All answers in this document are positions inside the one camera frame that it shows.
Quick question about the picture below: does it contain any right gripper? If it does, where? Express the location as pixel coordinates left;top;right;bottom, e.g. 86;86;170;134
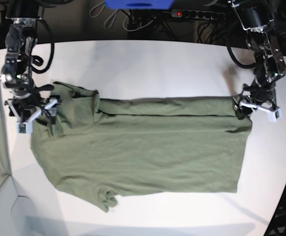
4;94;61;125

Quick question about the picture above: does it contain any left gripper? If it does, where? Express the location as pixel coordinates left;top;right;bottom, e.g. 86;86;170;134
233;85;279;120

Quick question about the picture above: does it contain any green t-shirt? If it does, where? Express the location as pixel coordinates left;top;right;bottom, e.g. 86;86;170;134
30;82;252;212

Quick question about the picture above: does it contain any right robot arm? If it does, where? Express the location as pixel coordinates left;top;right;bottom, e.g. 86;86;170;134
0;0;57;127

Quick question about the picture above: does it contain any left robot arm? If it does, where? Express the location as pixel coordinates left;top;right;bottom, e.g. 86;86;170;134
227;0;286;122

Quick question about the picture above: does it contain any black power strip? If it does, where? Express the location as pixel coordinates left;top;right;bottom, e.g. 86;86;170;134
170;9;226;21

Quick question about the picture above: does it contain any blue plastic bin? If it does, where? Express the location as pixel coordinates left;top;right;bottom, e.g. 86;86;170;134
105;0;174;10

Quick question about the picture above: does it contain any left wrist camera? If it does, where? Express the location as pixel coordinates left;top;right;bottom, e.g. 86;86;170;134
268;109;281;122

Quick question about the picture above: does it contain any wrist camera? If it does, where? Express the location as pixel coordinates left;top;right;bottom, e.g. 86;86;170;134
16;122;32;134
268;109;281;122

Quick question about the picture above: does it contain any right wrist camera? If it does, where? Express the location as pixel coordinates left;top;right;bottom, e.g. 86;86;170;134
16;122;32;134

